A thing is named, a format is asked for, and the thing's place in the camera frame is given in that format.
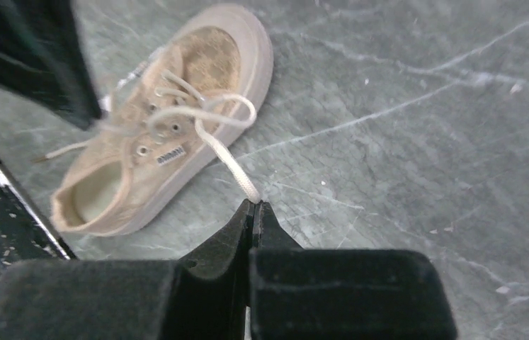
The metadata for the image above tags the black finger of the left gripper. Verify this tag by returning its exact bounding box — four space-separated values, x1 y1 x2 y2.
0 0 102 130

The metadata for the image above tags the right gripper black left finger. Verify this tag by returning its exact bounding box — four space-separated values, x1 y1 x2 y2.
0 201 256 339

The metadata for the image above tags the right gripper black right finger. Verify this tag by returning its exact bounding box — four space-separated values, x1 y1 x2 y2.
249 202 458 339

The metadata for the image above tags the beige canvas sneaker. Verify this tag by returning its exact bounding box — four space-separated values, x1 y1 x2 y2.
50 4 273 237

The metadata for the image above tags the white shoelace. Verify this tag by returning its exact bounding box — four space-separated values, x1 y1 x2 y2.
37 67 272 212

